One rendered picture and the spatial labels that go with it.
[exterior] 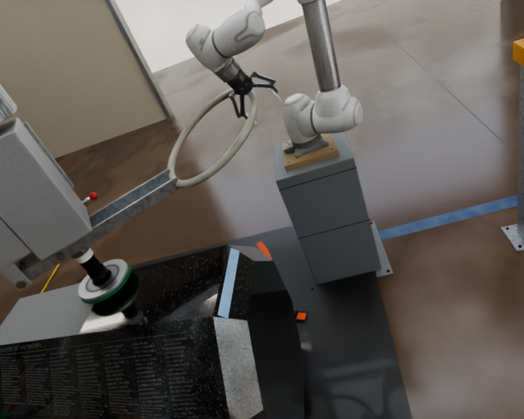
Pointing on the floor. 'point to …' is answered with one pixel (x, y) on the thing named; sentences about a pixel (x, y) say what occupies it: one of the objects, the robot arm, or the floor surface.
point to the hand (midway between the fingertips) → (266, 110)
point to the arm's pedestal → (332, 216)
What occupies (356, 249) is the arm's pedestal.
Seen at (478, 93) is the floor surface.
